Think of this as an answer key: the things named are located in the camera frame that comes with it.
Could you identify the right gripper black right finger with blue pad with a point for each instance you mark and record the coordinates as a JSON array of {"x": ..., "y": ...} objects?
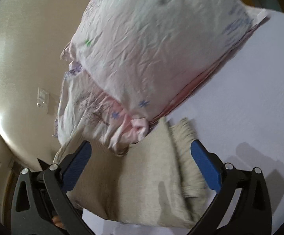
[{"x": 252, "y": 213}]

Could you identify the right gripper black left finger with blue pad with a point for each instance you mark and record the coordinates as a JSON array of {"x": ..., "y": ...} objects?
[{"x": 40, "y": 204}]

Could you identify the beige cable knit sweater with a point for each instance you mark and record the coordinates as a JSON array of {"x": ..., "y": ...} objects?
[{"x": 155, "y": 183}]

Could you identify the lavender bed sheet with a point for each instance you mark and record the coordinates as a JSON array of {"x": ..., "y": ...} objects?
[{"x": 238, "y": 113}]

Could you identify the pink floral pillow left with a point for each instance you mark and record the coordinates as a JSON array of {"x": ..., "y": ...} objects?
[{"x": 87, "y": 109}]

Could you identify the pink floral pillow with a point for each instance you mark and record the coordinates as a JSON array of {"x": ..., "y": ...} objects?
[
  {"x": 149, "y": 55},
  {"x": 87, "y": 109}
]

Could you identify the pink floral pillow right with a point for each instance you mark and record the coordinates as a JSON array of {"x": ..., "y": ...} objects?
[{"x": 149, "y": 55}]

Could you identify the white wall switch plate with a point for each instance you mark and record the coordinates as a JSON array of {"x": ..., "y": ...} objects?
[{"x": 42, "y": 98}]

